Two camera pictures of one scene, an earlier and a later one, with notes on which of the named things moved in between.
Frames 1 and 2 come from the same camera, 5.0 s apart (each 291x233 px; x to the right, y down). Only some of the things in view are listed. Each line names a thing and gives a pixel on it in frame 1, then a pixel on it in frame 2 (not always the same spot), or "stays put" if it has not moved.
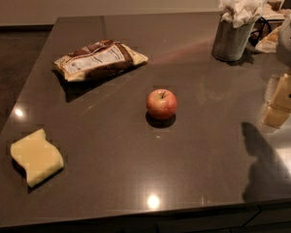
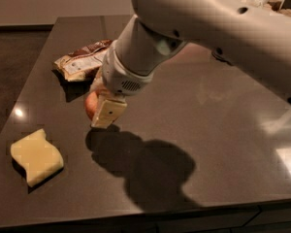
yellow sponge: x=37 y=156 stays put
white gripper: x=290 y=44 → x=119 y=77
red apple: x=161 y=103 → x=91 y=103
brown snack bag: x=101 y=57 stays put
